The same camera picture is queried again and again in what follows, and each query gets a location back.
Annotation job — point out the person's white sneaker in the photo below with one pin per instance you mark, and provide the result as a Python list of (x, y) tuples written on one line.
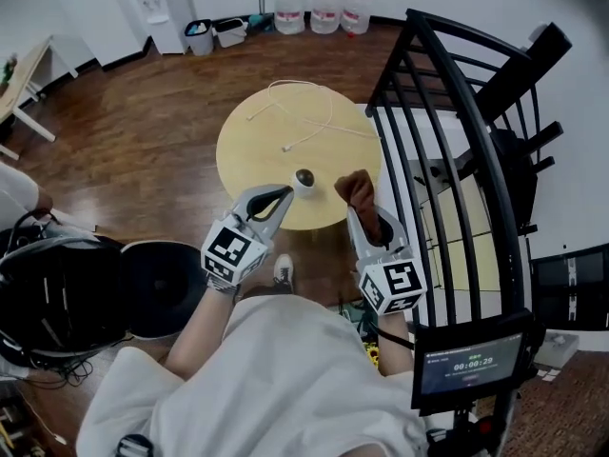
[(284, 272)]

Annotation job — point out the black tablet screen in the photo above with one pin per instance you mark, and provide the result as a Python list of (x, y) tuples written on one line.
[(471, 364)]

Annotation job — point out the person's left forearm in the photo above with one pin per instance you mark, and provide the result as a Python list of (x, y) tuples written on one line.
[(200, 336)]

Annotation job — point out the small potted plant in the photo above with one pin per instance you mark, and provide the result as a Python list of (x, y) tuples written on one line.
[(9, 69)]

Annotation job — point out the person's right forearm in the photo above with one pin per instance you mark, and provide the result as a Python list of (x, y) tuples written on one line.
[(395, 360)]

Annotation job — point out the brown cloth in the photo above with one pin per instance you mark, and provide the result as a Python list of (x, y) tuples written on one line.
[(357, 191)]

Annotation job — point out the round wooden table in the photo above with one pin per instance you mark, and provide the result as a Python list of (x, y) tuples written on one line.
[(266, 160)]

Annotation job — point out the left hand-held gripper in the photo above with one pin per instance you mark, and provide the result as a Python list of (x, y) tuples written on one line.
[(228, 252)]

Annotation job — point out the white and black camera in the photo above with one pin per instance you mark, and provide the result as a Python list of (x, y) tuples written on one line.
[(304, 181)]

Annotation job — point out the yellow sunflower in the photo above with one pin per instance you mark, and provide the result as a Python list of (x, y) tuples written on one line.
[(372, 355)]

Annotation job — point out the grey trash bin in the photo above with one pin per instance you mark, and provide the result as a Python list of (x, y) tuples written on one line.
[(200, 38)]

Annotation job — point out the white box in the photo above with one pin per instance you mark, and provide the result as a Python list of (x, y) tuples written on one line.
[(556, 350)]

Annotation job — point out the person's white shirt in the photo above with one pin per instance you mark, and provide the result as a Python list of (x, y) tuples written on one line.
[(266, 388)]

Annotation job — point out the white bucket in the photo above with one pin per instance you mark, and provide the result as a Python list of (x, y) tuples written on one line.
[(231, 33)]

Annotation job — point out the striped band wristwatch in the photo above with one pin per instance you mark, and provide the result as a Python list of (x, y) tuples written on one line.
[(223, 284)]

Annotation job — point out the wooden desk with white legs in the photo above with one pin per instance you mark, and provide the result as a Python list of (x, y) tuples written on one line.
[(24, 84)]

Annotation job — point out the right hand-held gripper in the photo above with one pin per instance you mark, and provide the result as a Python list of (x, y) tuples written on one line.
[(395, 281)]

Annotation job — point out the white water dispenser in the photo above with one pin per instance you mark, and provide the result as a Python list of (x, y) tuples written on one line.
[(166, 12)]

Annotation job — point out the mop with metal pole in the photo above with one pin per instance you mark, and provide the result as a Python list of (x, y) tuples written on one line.
[(261, 22)]

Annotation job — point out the black backpack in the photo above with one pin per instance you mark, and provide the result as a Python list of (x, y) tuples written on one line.
[(62, 293)]

